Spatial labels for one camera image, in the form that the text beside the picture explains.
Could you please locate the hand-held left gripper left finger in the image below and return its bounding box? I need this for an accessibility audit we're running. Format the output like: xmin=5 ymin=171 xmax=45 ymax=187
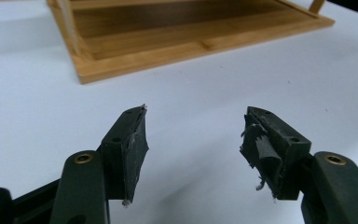
xmin=97 ymin=104 xmax=150 ymax=207

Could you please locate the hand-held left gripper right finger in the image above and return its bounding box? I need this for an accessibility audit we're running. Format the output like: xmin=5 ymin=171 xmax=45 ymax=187
xmin=239 ymin=105 xmax=312 ymax=201

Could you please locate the wooden rack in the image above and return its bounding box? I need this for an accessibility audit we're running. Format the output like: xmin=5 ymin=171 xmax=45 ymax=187
xmin=46 ymin=0 xmax=336 ymax=85

